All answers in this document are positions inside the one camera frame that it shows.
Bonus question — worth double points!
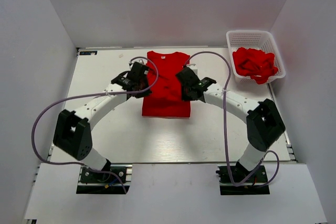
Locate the red t shirt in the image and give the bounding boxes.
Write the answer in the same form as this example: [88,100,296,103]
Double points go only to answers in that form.
[142,51,191,118]

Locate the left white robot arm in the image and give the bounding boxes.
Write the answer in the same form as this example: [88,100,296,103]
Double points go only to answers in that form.
[53,60,151,182]

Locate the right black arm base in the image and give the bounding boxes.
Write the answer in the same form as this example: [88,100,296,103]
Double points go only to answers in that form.
[216,165,270,196]

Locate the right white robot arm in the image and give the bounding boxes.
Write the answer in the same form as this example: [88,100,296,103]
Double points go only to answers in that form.
[176,67,286,182]

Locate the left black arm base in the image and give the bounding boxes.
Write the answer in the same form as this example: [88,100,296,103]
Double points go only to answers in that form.
[76,164,132,195]

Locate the red t shirts pile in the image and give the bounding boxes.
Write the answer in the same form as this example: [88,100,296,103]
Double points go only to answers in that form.
[233,47,278,84]

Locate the black table label sticker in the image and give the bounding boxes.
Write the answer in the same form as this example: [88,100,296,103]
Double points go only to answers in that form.
[79,50,98,56]

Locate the white plastic basket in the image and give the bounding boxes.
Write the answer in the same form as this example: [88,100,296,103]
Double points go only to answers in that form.
[226,30,286,83]

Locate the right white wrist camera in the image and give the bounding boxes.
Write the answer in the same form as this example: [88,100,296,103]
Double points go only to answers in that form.
[184,63,198,75]

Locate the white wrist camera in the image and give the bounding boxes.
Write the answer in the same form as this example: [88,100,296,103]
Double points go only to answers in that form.
[184,63,198,75]
[129,59,145,65]

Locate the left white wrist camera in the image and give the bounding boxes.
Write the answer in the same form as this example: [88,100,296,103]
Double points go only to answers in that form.
[129,59,145,65]

